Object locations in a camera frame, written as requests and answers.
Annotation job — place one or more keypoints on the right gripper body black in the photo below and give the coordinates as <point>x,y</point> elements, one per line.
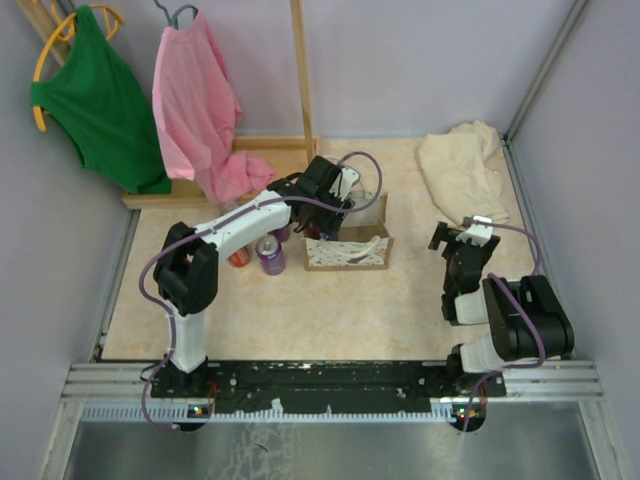
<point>453,245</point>

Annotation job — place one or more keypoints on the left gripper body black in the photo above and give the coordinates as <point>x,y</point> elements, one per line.
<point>326,218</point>

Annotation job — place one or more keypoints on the purple soda can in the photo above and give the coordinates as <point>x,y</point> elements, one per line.
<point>282,234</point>

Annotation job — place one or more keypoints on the red can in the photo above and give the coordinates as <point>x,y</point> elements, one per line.
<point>240,258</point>
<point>228,207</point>

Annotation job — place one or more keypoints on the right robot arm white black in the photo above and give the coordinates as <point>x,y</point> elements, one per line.
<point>527,324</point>

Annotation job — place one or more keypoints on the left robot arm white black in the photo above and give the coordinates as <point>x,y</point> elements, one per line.
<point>187,271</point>

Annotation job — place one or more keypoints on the canvas tote bag patterned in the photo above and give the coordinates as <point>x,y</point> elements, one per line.
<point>362,243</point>

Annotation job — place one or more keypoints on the wooden clothes rack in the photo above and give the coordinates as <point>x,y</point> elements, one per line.
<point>285,154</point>

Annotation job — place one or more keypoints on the cream folded cloth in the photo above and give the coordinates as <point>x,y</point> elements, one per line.
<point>458,180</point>

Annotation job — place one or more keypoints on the pink shirt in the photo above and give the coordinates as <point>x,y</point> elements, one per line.
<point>196,113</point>

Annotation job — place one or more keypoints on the grey clothes hanger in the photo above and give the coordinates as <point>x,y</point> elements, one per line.
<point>172,19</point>

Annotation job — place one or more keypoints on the green tank top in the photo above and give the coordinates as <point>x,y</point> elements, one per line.
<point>97,101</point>

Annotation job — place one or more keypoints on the yellow clothes hanger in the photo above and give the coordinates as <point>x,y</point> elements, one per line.
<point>64,32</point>

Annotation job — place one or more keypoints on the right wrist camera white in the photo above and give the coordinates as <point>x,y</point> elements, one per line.
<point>478,227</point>

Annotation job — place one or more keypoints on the aluminium frame rail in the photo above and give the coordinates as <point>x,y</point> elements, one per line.
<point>117,391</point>

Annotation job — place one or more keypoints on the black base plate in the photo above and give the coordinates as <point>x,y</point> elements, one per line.
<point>350,387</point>

